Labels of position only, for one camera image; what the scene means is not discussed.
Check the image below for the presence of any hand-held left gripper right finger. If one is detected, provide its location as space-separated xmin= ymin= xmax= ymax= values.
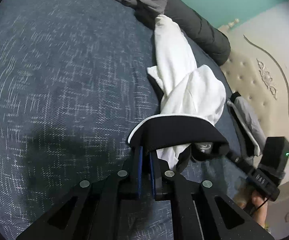
xmin=148 ymin=151 xmax=276 ymax=240

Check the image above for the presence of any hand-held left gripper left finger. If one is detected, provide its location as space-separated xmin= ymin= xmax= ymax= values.
xmin=16 ymin=145 xmax=145 ymax=240

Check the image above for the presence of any rolled dark grey duvet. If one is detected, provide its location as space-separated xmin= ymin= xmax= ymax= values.
xmin=157 ymin=0 xmax=232 ymax=65

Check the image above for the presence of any person's right hand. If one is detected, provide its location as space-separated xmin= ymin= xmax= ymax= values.
xmin=239 ymin=191 xmax=268 ymax=230

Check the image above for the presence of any white polo shirt black trim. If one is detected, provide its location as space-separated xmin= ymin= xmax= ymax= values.
xmin=128 ymin=14 xmax=229 ymax=177

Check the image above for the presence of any cream tufted headboard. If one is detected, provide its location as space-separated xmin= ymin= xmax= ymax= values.
xmin=218 ymin=18 xmax=289 ymax=160

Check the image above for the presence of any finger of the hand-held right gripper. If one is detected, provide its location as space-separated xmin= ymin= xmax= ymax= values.
xmin=226 ymin=151 xmax=252 ymax=175

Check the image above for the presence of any black cable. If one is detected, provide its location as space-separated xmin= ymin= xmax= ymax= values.
xmin=251 ymin=197 xmax=270 ymax=216

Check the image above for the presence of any folded black garment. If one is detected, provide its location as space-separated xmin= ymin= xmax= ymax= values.
xmin=229 ymin=92 xmax=242 ymax=105

